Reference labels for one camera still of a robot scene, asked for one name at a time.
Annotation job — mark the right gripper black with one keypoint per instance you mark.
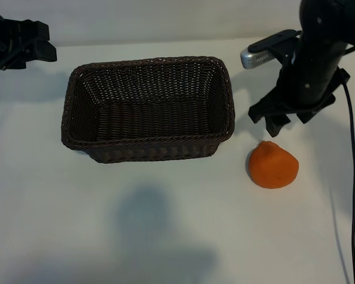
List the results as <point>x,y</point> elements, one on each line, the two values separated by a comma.
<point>310,85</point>

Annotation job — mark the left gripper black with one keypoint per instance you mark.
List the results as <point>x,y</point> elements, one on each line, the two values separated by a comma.
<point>9,41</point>

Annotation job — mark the soft orange fruit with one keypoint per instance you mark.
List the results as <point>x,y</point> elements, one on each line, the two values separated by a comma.
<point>269,168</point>

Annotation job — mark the dark brown woven wicker basket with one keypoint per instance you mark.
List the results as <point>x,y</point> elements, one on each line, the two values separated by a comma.
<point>148,103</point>

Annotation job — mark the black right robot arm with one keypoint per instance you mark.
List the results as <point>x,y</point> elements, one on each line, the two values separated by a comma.
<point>322,29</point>

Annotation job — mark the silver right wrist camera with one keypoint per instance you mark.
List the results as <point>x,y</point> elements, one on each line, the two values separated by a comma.
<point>254,59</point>

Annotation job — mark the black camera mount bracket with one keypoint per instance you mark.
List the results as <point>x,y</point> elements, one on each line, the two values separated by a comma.
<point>272,40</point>

